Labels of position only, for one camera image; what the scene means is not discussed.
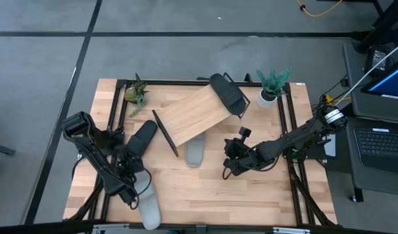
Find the dark grey floor object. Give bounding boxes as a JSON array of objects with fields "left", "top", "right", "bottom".
[{"left": 0, "top": 142, "right": 17, "bottom": 157}]

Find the black aluminium table frame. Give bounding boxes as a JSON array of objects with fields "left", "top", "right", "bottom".
[{"left": 64, "top": 73, "right": 338, "bottom": 230}]

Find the monitor with blue screen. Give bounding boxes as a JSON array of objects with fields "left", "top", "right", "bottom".
[{"left": 360, "top": 55, "right": 398, "bottom": 101}]

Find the black labelled power adapter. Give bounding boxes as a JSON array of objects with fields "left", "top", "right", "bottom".
[{"left": 364, "top": 45, "right": 394, "bottom": 77}]

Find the grey slide sandal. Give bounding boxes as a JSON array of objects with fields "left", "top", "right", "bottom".
[
  {"left": 133, "top": 170, "right": 162, "bottom": 231},
  {"left": 184, "top": 132, "right": 206, "bottom": 168}
]

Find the yellow cable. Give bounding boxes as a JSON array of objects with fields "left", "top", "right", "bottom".
[{"left": 301, "top": 0, "right": 344, "bottom": 18}]

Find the black slide sandal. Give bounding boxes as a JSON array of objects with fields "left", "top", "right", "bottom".
[
  {"left": 125, "top": 120, "right": 158, "bottom": 157},
  {"left": 209, "top": 73, "right": 247, "bottom": 116}
]

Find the wooden shelf black metal frame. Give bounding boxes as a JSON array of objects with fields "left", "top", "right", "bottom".
[{"left": 152, "top": 71, "right": 251, "bottom": 157}]

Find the trailing succulent in dark pot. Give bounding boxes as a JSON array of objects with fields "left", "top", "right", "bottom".
[{"left": 123, "top": 73, "right": 150, "bottom": 118}]

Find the yellow power plug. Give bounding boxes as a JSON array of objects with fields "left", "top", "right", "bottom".
[{"left": 325, "top": 94, "right": 352, "bottom": 103}]

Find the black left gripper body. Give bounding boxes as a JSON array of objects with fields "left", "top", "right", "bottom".
[{"left": 119, "top": 148, "right": 145, "bottom": 175}]

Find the black cable bundle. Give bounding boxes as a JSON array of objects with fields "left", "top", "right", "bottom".
[{"left": 310, "top": 75, "right": 349, "bottom": 118}]

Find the black keyboard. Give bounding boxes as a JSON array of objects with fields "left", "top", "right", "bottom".
[{"left": 353, "top": 127, "right": 398, "bottom": 175}]

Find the white cable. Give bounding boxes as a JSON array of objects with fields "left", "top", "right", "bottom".
[{"left": 334, "top": 38, "right": 398, "bottom": 108}]

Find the green leafy plant white pot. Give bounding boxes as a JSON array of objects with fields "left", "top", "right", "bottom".
[{"left": 255, "top": 67, "right": 293, "bottom": 110}]

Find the white paper sheet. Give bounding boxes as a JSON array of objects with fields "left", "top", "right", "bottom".
[{"left": 324, "top": 133, "right": 337, "bottom": 157}]

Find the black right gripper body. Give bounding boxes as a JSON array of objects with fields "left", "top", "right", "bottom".
[{"left": 223, "top": 127, "right": 263, "bottom": 177}]

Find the black stand pole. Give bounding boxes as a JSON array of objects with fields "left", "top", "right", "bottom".
[{"left": 351, "top": 0, "right": 398, "bottom": 55}]

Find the silver bracket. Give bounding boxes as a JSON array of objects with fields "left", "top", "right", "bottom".
[
  {"left": 271, "top": 227, "right": 312, "bottom": 234},
  {"left": 91, "top": 223, "right": 131, "bottom": 234}
]

